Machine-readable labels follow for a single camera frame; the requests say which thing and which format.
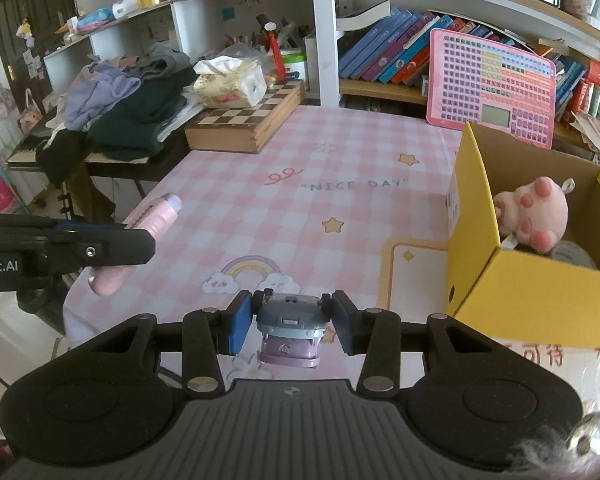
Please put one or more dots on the pink learning tablet toy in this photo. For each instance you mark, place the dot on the pink learning tablet toy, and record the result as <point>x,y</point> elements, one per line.
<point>485,80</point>

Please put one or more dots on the grey garment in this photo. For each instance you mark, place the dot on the grey garment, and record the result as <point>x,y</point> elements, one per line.
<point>160,62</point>

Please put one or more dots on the wooden chessboard box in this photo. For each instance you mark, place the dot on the wooden chessboard box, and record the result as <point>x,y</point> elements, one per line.
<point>240,130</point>

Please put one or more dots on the pink plush pig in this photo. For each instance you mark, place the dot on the pink plush pig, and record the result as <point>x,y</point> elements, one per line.
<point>535,210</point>

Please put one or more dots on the silver metal button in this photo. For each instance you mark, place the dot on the silver metal button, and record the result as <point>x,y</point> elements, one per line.
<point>592,432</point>

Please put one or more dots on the floral tissue box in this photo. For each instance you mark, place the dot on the floral tissue box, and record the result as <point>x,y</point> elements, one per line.
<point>230,85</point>

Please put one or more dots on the dark green garment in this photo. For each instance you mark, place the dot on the dark green garment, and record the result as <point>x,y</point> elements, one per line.
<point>135,125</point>

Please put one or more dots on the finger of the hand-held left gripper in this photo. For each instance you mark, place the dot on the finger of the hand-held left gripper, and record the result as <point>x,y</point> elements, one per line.
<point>90,225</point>
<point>105,247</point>

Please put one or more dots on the black garment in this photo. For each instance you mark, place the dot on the black garment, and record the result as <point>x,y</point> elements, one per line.
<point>60,157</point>

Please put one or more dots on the row of colourful books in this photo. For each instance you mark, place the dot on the row of colourful books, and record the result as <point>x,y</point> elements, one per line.
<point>380,50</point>

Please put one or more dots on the white wooden bookshelf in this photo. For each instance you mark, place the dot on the white wooden bookshelf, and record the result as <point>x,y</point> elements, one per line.
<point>325,35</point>

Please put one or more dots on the yellow cardboard box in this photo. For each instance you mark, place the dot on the yellow cardboard box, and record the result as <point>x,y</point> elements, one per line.
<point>530,300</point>

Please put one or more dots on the pink tube bottle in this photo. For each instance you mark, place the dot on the pink tube bottle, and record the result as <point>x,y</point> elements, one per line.
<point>157,212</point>

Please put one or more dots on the open white book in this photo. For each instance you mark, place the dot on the open white book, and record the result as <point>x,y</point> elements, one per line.
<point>362,15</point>

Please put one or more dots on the small grey purple toy car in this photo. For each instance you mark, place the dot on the small grey purple toy car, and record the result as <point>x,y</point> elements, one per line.
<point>290,320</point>

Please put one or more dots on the blue pencil case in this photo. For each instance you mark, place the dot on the blue pencil case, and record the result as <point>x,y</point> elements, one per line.
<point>95,20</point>

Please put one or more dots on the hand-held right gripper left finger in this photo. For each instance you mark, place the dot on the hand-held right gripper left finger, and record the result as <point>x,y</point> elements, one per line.
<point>240,325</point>

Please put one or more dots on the red white pen toy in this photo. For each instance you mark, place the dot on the red white pen toy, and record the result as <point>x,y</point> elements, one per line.
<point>275,55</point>

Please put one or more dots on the white handheld device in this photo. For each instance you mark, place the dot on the white handheld device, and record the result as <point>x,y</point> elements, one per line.
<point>126,8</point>

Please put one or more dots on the white green container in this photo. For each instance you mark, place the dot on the white green container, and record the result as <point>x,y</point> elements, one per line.
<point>295,67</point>

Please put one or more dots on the purple garment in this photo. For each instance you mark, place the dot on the purple garment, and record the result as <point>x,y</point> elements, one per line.
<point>100,95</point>

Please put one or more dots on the grey tape roll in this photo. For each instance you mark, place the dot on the grey tape roll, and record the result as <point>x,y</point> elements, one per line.
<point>575,255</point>

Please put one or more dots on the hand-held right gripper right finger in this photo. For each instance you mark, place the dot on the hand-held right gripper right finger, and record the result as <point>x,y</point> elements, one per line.
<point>345,325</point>

